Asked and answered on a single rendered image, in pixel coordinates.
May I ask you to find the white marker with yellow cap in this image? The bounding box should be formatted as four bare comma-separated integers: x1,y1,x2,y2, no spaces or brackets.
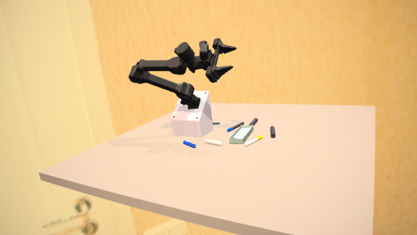
244,135,263,147

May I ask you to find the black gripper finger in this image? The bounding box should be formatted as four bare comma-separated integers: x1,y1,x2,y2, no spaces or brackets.
218,40,237,55
212,65,234,80

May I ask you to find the blue stylus with white tip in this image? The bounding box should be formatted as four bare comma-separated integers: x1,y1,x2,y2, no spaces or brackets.
183,140,198,148

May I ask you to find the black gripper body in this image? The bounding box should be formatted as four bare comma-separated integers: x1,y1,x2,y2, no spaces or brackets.
197,38,223,83

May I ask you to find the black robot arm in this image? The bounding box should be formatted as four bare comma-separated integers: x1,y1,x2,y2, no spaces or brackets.
128,41,211,109

